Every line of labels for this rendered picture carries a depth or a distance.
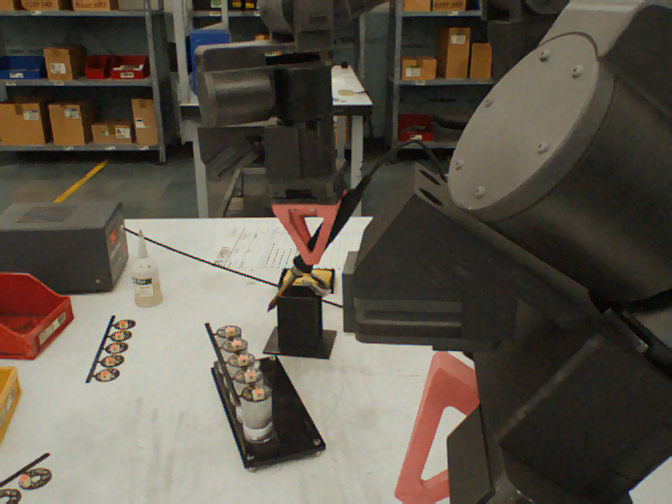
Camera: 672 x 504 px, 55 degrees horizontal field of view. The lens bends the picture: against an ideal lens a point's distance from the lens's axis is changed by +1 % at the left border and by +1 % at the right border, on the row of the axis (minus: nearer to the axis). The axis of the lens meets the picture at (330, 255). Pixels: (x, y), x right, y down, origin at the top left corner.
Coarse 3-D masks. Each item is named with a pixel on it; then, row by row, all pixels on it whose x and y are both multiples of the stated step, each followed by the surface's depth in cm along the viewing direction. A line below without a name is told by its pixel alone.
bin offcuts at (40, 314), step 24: (0, 288) 79; (24, 288) 78; (48, 288) 78; (0, 312) 80; (24, 312) 79; (48, 312) 79; (72, 312) 79; (0, 336) 70; (24, 336) 69; (48, 336) 73
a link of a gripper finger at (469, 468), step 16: (480, 416) 24; (464, 432) 24; (480, 432) 23; (448, 448) 24; (464, 448) 23; (480, 448) 22; (448, 464) 23; (464, 464) 22; (480, 464) 22; (464, 480) 22; (480, 480) 21; (464, 496) 21; (480, 496) 20
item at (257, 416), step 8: (248, 408) 53; (256, 408) 53; (264, 408) 53; (248, 416) 53; (256, 416) 53; (264, 416) 54; (248, 424) 54; (256, 424) 54; (264, 424) 54; (248, 432) 54; (256, 432) 54; (264, 432) 54; (272, 432) 55; (248, 440) 55; (256, 440) 54; (264, 440) 54
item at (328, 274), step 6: (282, 270) 90; (288, 270) 90; (318, 270) 90; (324, 270) 90; (330, 270) 91; (282, 276) 90; (288, 276) 88; (306, 276) 88; (324, 276) 88; (330, 276) 88; (282, 282) 89; (294, 282) 87; (330, 282) 88; (330, 288) 86
